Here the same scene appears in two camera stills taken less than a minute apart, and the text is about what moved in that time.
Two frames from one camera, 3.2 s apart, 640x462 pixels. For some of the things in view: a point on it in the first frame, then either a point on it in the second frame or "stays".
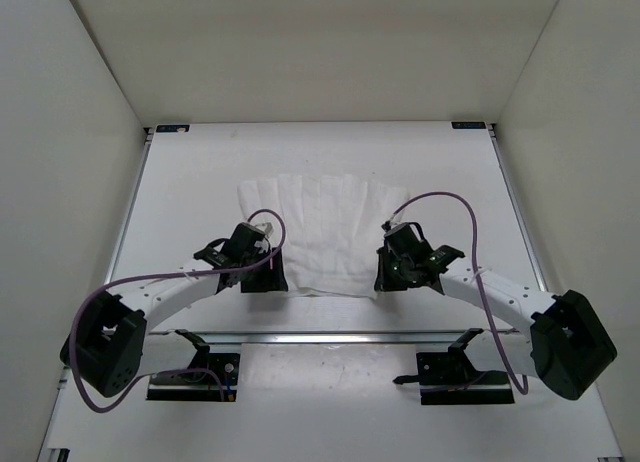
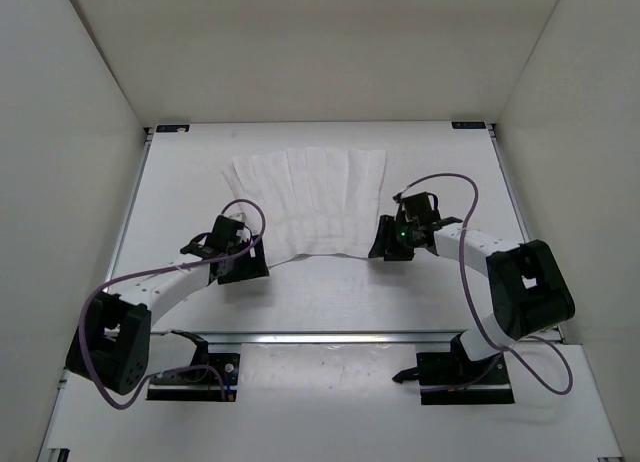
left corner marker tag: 172,128 stays
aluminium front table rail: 327,338 stays
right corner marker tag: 469,125 stays
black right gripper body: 394,273 to 396,238
